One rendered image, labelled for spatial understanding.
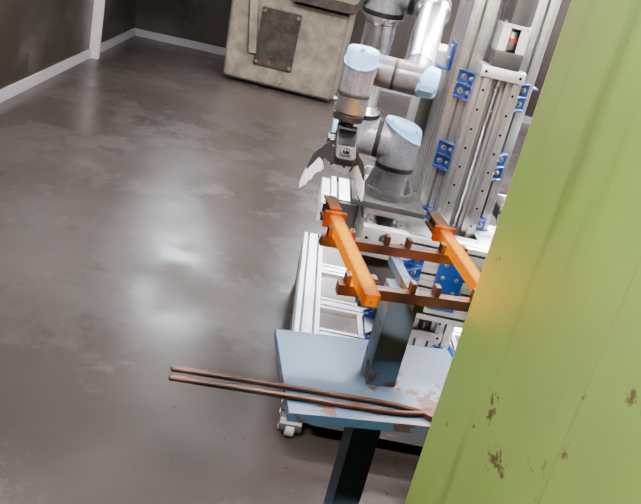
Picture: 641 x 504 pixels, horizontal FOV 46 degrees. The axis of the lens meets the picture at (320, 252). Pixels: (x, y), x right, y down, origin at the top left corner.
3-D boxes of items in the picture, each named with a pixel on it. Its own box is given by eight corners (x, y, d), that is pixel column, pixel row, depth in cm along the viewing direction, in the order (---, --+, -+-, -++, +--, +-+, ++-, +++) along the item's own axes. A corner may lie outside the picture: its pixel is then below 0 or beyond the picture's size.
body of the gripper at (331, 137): (352, 160, 184) (364, 112, 179) (353, 171, 176) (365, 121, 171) (321, 154, 183) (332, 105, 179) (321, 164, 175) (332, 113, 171)
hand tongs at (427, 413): (167, 381, 137) (168, 376, 137) (170, 369, 141) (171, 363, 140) (481, 431, 144) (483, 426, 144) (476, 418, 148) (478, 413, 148)
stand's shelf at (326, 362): (273, 336, 164) (275, 328, 163) (445, 356, 173) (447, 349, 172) (286, 421, 137) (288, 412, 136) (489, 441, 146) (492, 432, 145)
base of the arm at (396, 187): (361, 181, 238) (369, 151, 234) (408, 191, 239) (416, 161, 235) (363, 196, 224) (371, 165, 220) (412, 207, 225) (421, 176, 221)
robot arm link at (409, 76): (453, 11, 213) (430, 114, 180) (415, 1, 214) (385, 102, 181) (464, -28, 204) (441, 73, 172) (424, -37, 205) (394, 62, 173)
